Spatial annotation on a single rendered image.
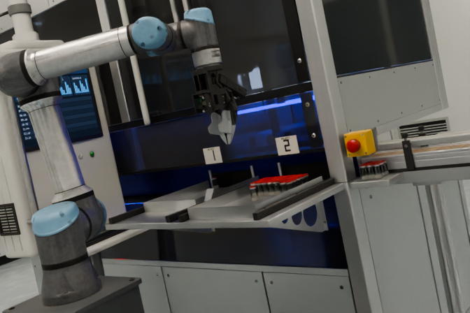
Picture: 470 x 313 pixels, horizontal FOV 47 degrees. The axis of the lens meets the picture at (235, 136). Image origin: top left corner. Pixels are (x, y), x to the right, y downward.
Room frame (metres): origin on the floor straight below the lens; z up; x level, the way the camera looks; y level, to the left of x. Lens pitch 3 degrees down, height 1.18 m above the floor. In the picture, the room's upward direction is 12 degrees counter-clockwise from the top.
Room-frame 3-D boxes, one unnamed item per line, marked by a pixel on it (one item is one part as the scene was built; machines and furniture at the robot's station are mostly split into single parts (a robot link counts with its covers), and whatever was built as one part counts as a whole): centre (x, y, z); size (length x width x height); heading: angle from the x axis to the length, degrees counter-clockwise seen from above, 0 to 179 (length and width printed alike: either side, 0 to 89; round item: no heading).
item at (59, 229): (1.39, 0.49, 0.96); 0.13 x 0.12 x 0.14; 172
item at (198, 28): (1.45, 0.03, 1.39); 0.09 x 0.08 x 0.11; 82
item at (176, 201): (1.94, 0.15, 0.90); 0.34 x 0.26 x 0.04; 139
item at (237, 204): (1.63, -0.03, 0.90); 0.34 x 0.26 x 0.04; 139
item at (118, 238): (2.03, 0.59, 0.79); 0.45 x 0.28 x 0.03; 147
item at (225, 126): (1.44, 0.02, 1.13); 0.06 x 0.03 x 0.09; 139
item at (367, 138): (1.64, -0.37, 0.99); 0.08 x 0.07 x 0.07; 139
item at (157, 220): (1.77, 0.07, 0.87); 0.70 x 0.48 x 0.02; 49
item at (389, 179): (1.67, -0.41, 0.87); 0.14 x 0.13 x 0.02; 139
